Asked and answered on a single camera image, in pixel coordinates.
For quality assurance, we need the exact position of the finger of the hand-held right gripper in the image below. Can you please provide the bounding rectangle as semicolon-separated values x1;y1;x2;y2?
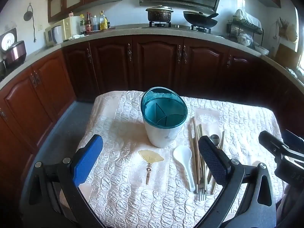
283;129;304;146
258;130;291;158

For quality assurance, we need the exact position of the teal and white utensil holder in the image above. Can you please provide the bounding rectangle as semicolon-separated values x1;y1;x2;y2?
140;87;188;148

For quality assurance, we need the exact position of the gas stove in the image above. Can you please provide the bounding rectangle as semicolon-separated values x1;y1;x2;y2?
142;21;212;32

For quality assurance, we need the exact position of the white cloth on rack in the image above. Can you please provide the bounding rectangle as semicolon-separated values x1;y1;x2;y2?
234;9;262;29

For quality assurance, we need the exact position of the bundle of wooden chopsticks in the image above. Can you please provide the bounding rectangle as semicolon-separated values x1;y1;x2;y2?
211;131;225;194

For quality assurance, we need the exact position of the dark round wall hanging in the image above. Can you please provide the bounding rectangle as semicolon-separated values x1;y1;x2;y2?
23;3;36;42

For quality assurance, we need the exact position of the metal fork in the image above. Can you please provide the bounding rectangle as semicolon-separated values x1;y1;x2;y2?
198;180;207;201

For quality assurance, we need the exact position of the white bowl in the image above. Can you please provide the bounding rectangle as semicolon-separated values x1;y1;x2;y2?
255;45;270;55

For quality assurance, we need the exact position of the cream microwave oven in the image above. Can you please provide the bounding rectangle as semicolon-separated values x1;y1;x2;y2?
45;18;72;47

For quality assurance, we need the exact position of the stone kitchen countertop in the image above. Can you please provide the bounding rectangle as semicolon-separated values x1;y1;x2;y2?
0;24;304;91

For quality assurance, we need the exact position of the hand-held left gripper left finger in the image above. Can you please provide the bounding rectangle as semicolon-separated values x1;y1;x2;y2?
28;134;107;228

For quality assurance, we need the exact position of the white quilted tablecloth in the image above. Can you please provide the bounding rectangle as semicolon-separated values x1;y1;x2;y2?
58;90;289;228

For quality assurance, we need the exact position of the black dish rack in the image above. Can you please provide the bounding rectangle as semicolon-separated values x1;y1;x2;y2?
227;17;264;47

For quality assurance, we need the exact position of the white ceramic spoon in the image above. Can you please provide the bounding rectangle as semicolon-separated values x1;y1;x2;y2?
173;145;196;192

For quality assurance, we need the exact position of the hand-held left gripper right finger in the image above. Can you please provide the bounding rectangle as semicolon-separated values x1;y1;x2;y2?
198;135;277;228

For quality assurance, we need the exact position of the wooden cutting board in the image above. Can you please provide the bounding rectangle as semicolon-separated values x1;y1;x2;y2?
275;43;301;68

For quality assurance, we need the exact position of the black wok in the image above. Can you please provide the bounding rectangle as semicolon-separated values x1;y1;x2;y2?
183;11;219;28

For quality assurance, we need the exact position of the white container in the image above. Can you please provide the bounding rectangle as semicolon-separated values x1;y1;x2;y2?
70;16;81;36

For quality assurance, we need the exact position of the maroon rice cooker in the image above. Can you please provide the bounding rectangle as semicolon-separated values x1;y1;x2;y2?
5;40;26;67

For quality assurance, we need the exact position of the dark cooking pot with lid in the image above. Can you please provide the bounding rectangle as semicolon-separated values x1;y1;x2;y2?
145;5;174;22

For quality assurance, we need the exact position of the red label sauce bottle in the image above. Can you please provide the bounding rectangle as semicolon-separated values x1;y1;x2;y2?
86;12;93;33

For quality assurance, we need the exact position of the round dial kitchen scale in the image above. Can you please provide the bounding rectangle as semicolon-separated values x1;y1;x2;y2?
0;28;17;53

